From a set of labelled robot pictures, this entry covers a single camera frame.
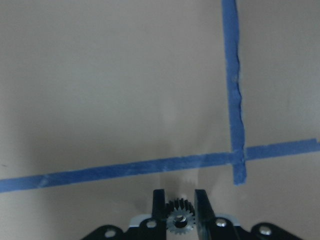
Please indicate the small black gear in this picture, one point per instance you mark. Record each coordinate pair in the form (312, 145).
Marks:
(181, 217)

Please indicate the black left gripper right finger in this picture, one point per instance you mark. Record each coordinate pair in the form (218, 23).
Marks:
(204, 214)

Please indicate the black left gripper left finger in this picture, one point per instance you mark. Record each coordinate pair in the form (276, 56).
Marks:
(159, 207)

